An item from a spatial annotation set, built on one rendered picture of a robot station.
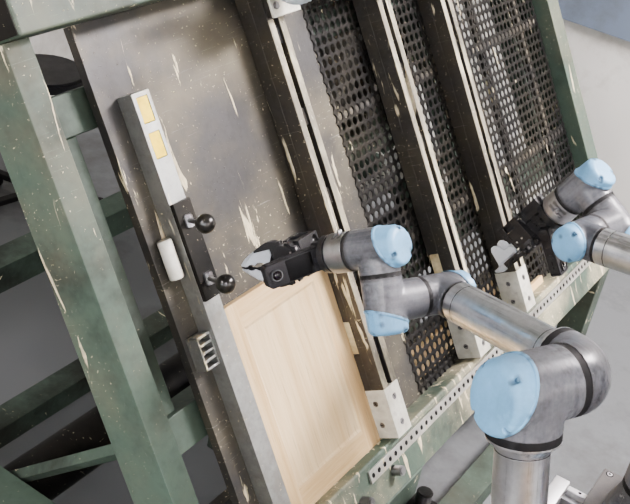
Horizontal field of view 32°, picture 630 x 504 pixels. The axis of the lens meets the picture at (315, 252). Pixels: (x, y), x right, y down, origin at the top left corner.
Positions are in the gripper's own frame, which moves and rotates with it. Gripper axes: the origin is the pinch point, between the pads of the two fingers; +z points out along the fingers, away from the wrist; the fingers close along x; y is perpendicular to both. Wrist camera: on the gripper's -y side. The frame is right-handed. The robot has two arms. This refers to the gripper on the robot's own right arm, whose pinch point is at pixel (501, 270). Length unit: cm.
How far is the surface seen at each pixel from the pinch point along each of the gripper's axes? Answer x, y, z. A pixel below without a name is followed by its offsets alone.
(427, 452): 11, -21, 44
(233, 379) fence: 63, 20, 23
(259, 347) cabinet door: 51, 22, 24
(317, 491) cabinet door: 49, -9, 41
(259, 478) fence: 64, 1, 35
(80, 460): 78, 29, 58
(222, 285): 69, 33, 3
